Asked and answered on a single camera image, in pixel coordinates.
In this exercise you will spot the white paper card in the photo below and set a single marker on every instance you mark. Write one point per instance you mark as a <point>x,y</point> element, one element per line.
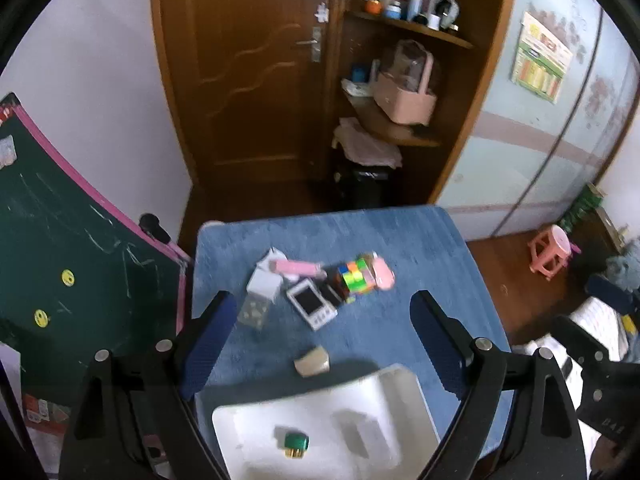
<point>265,282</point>

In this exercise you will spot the clear plastic bag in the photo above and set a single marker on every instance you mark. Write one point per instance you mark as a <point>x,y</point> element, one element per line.
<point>254,312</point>

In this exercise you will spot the grey plush toy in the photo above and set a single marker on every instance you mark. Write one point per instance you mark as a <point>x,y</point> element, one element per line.
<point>622,267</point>

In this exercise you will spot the wall calendar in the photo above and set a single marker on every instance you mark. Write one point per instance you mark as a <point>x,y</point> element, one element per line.
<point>542,57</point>

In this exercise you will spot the pale pink folded cloth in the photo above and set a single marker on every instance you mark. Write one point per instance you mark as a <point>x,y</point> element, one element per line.
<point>365,145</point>

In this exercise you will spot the colourful puzzle cube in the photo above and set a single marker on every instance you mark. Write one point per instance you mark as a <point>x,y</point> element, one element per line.
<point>352,280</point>

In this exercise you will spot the white handheld device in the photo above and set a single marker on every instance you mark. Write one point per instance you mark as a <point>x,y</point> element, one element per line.
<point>312,305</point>

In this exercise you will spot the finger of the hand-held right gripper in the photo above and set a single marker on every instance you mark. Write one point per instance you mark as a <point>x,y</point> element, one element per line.
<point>607,292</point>
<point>580,337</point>

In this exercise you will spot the brown wooden door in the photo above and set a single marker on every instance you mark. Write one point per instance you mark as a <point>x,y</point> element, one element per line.
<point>240,85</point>

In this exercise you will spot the blue bottle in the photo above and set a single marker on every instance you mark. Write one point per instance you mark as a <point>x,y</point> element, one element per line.
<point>358,72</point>

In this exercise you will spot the white patterned cloth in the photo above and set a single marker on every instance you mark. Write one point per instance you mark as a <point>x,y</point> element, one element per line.
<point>597,322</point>

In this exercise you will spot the pink plastic stool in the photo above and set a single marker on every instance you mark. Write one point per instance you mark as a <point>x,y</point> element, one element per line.
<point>552,252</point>

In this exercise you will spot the light blue wardrobe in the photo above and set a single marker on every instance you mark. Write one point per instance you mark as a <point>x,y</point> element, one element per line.
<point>525,160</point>

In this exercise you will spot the green chalkboard with pink frame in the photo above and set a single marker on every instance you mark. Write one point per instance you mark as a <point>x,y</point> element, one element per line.
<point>75,240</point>

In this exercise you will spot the white papers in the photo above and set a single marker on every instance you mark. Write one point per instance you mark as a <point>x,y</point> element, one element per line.
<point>357,89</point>

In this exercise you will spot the blue table mat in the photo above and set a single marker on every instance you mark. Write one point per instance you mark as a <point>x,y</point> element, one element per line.
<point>350,230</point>

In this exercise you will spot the white plastic bin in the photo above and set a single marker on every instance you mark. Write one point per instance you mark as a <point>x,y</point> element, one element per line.
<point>310,410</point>

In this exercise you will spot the pink plastic toy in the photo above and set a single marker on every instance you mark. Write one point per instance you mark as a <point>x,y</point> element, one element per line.
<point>382,272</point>

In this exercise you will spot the pink storage basket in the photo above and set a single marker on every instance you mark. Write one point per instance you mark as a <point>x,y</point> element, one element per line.
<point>405,100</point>

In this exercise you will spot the brown wooden shelf unit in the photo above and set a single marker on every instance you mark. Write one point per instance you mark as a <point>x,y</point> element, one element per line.
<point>475,85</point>

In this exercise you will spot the black easel knob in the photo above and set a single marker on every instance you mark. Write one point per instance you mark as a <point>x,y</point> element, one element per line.
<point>150,222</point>

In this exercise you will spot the row of bottles and jars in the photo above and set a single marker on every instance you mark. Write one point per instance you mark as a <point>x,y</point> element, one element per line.
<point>410,2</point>

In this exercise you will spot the white door hook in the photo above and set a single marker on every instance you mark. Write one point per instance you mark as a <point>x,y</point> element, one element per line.
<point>322,11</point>

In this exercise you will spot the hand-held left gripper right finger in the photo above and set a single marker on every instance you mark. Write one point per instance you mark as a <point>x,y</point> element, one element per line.
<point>440,340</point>

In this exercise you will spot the black waste bin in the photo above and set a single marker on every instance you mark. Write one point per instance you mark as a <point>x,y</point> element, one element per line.
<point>362,187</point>

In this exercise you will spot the green patterned box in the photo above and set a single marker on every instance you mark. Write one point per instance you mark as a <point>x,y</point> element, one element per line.
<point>582,207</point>

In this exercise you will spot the pink tube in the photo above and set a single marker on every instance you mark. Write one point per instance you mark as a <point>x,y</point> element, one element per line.
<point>295,267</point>

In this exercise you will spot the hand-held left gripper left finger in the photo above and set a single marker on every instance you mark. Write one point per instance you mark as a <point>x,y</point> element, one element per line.
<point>210,345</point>

